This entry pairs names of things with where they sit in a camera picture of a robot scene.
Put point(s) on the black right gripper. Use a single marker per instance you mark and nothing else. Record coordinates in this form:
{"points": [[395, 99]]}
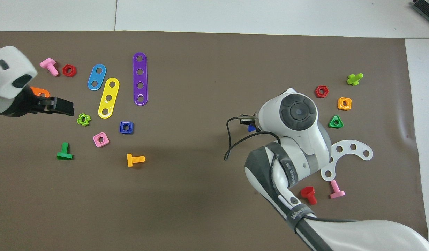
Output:
{"points": [[253, 120]]}

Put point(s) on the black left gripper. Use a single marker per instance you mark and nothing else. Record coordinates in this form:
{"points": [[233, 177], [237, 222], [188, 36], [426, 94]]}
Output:
{"points": [[22, 104]]}

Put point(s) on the blue triangle-head toy screw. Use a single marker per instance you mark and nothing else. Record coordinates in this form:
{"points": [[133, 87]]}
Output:
{"points": [[251, 128]]}

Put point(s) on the blue square toy nut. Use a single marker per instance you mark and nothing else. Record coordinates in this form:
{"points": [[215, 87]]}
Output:
{"points": [[122, 129]]}

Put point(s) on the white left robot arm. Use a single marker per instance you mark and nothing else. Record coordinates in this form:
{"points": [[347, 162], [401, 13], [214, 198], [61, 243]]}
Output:
{"points": [[8, 66]]}

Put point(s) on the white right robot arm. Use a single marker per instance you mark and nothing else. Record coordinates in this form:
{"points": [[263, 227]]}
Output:
{"points": [[298, 111]]}

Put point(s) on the green cross toy nut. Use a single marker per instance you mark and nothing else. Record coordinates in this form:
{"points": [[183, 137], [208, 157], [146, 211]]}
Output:
{"points": [[78, 120]]}

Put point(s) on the red hexagon toy nut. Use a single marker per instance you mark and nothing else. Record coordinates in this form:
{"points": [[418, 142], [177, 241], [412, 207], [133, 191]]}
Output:
{"points": [[65, 69], [317, 91]]}

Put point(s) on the dark green toy screw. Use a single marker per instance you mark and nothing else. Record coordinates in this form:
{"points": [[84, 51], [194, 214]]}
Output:
{"points": [[64, 148]]}

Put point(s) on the pink square toy nut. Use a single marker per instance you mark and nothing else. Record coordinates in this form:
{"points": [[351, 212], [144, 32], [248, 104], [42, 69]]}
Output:
{"points": [[96, 141]]}

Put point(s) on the pink toy screw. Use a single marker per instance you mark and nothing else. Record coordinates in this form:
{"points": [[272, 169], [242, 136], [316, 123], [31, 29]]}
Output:
{"points": [[335, 186], [48, 63]]}

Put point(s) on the green triangle toy nut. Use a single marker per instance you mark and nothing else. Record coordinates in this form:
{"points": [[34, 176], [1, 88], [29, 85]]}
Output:
{"points": [[331, 124]]}

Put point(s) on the orange toy screw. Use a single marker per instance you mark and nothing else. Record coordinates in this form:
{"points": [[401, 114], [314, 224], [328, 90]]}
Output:
{"points": [[129, 160]]}

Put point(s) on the orange square toy nut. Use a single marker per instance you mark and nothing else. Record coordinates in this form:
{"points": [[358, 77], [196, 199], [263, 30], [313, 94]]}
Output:
{"points": [[340, 104]]}

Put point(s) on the red hexagon-head toy screw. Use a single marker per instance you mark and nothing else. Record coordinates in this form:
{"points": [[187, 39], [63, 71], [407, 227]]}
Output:
{"points": [[307, 191]]}

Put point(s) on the lime cross-head toy screw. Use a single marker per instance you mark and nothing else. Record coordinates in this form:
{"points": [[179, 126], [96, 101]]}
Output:
{"points": [[354, 80]]}

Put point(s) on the orange three-hole corner plate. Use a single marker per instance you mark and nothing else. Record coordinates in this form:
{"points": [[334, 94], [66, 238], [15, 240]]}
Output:
{"points": [[38, 90]]}

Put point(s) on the blue two-hole strip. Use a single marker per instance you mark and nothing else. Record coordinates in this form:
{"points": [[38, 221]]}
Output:
{"points": [[97, 77]]}

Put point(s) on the yellow three-hole strip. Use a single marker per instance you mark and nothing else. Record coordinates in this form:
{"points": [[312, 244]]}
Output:
{"points": [[111, 91]]}

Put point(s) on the purple four-hole strip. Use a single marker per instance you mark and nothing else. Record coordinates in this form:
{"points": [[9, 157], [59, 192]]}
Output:
{"points": [[140, 78]]}

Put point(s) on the white curved five-hole plate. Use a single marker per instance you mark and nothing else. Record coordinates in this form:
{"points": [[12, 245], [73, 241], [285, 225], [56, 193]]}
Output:
{"points": [[346, 146]]}

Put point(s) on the brown table mat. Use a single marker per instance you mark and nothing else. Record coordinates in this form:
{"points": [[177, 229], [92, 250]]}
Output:
{"points": [[186, 195]]}

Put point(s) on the dark ribbed metal device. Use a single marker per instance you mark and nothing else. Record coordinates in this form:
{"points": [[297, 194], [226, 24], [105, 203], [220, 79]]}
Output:
{"points": [[427, 7]]}

